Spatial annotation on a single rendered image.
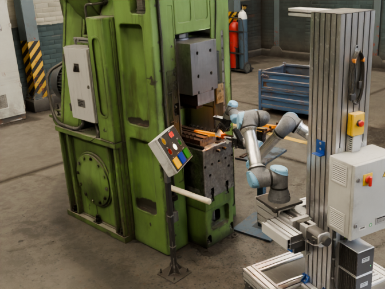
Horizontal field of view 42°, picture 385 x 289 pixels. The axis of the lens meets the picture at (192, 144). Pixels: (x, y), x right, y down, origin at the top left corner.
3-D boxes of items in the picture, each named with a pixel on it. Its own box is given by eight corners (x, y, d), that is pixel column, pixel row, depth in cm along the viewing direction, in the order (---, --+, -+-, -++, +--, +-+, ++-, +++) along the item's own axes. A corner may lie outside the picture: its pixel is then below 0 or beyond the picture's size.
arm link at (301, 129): (340, 168, 355) (275, 126, 361) (341, 160, 368) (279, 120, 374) (350, 155, 349) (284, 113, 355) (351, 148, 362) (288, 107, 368)
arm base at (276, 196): (295, 200, 329) (295, 186, 326) (276, 206, 323) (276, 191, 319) (281, 191, 342) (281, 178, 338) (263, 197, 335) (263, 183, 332)
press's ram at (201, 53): (224, 86, 412) (223, 36, 399) (192, 96, 387) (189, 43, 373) (188, 80, 440) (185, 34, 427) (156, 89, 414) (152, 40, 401)
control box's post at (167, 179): (178, 272, 400) (168, 147, 364) (175, 274, 397) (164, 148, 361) (175, 271, 402) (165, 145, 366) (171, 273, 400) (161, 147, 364)
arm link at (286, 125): (295, 128, 345) (252, 174, 368) (298, 124, 354) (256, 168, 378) (283, 117, 345) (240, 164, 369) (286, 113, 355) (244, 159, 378)
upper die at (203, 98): (214, 100, 407) (213, 89, 403) (197, 106, 393) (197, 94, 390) (178, 94, 434) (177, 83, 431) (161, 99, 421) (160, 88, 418)
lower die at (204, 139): (216, 141, 418) (215, 132, 416) (200, 148, 405) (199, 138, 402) (180, 132, 446) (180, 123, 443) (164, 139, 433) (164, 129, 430)
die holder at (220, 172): (234, 186, 439) (232, 138, 424) (205, 201, 414) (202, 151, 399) (188, 171, 476) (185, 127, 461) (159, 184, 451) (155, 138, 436)
